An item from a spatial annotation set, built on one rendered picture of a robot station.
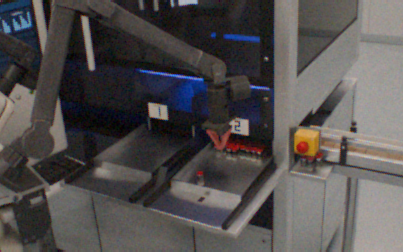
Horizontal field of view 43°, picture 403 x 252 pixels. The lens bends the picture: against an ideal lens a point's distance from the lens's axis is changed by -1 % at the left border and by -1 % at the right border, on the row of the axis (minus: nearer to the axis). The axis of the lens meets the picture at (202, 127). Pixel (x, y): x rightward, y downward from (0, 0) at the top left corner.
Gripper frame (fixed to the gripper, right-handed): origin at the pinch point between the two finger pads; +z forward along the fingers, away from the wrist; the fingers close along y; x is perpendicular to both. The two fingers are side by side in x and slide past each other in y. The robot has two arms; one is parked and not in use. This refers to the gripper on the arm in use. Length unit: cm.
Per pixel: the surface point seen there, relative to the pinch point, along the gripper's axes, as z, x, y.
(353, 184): 30, -31, 42
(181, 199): 20.0, 13.4, -4.2
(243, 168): 20.1, 3.5, 22.0
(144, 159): 19.6, 40.2, 12.6
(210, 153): 20.0, 19.7, 26.9
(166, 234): 66, 45, 26
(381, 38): 105, 49, 484
